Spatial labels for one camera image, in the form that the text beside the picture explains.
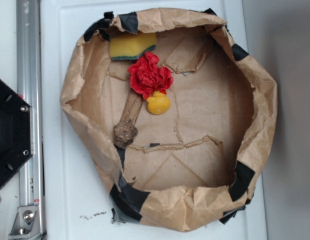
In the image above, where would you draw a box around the yellow rubber duck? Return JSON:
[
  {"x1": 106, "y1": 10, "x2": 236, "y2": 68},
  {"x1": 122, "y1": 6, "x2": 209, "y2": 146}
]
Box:
[{"x1": 146, "y1": 91, "x2": 171, "y2": 115}]

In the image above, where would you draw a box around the brown wooden stick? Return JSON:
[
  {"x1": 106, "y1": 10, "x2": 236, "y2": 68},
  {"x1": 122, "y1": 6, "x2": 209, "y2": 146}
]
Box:
[{"x1": 120, "y1": 90, "x2": 144, "y2": 125}]

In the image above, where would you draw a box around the brown lumpy ball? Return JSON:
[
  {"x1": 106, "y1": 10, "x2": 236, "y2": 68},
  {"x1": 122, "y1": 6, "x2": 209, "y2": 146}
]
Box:
[{"x1": 113, "y1": 121, "x2": 138, "y2": 149}]

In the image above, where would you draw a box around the red crumpled paper flower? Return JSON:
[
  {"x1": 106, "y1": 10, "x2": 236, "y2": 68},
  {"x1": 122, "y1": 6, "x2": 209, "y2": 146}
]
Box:
[{"x1": 127, "y1": 51, "x2": 174, "y2": 100}]

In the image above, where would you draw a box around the brown paper bag tray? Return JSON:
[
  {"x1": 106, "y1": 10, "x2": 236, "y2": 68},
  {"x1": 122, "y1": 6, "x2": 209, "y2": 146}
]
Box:
[{"x1": 60, "y1": 8, "x2": 278, "y2": 232}]

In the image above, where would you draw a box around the yellow green sponge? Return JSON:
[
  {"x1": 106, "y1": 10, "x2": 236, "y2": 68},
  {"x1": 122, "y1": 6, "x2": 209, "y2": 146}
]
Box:
[{"x1": 109, "y1": 32, "x2": 157, "y2": 61}]

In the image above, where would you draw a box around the aluminium extrusion rail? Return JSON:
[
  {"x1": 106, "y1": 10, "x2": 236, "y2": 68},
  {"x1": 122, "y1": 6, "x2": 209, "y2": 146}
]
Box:
[{"x1": 16, "y1": 0, "x2": 47, "y2": 240}]

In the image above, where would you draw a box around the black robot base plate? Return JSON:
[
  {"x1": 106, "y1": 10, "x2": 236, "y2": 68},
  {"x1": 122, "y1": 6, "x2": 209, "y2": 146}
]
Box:
[{"x1": 0, "y1": 79, "x2": 33, "y2": 190}]

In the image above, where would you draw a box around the metal corner bracket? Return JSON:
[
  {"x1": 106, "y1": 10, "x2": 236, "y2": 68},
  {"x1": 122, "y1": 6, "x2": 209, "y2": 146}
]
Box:
[{"x1": 8, "y1": 205, "x2": 43, "y2": 240}]

